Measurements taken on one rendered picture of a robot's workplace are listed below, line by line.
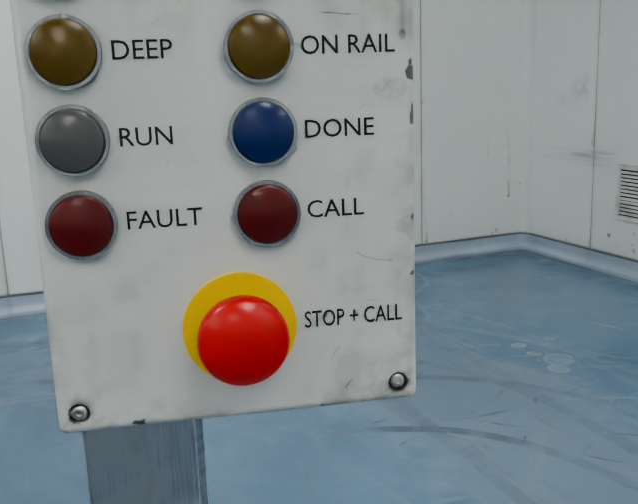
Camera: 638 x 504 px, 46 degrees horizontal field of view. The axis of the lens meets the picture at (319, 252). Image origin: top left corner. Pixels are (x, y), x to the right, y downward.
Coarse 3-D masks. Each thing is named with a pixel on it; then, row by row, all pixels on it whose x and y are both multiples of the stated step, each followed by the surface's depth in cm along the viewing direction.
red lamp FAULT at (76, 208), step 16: (64, 208) 32; (80, 208) 32; (96, 208) 32; (48, 224) 32; (64, 224) 32; (80, 224) 32; (96, 224) 32; (112, 224) 32; (64, 240) 32; (80, 240) 32; (96, 240) 32; (80, 256) 32
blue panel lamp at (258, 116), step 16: (240, 112) 32; (256, 112) 32; (272, 112) 32; (240, 128) 32; (256, 128) 32; (272, 128) 32; (288, 128) 33; (240, 144) 32; (256, 144) 32; (272, 144) 33; (288, 144) 33; (256, 160) 33; (272, 160) 33
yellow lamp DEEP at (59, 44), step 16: (48, 32) 30; (64, 32) 30; (80, 32) 30; (32, 48) 30; (48, 48) 30; (64, 48) 30; (80, 48) 30; (96, 48) 31; (32, 64) 31; (48, 64) 30; (64, 64) 30; (80, 64) 31; (48, 80) 31; (64, 80) 31; (80, 80) 31
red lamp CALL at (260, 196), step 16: (256, 192) 33; (272, 192) 33; (288, 192) 34; (240, 208) 33; (256, 208) 33; (272, 208) 33; (288, 208) 33; (240, 224) 33; (256, 224) 33; (272, 224) 33; (288, 224) 34; (256, 240) 34; (272, 240) 34
